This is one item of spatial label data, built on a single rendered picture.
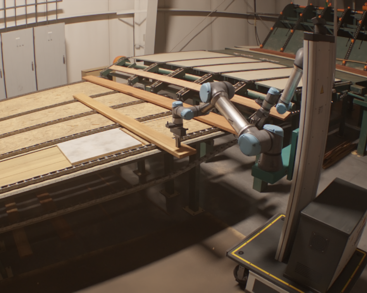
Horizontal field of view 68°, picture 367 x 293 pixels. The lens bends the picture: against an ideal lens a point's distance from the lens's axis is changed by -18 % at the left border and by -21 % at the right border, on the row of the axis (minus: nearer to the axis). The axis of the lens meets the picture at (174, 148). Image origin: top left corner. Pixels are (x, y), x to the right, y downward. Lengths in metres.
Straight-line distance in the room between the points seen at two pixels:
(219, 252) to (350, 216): 1.30
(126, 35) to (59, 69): 2.32
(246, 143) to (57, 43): 6.51
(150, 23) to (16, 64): 3.60
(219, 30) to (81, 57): 4.88
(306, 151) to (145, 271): 1.51
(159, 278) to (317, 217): 1.31
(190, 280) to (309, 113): 1.49
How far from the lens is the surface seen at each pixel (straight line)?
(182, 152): 2.31
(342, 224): 1.75
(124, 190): 2.53
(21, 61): 7.54
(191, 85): 4.12
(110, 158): 2.37
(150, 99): 3.72
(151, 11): 8.43
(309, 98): 1.68
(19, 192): 2.16
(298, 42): 8.45
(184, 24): 10.08
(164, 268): 2.57
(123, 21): 8.99
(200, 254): 2.69
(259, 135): 1.63
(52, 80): 7.74
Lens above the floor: 1.81
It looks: 23 degrees down
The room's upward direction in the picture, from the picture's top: 1 degrees counter-clockwise
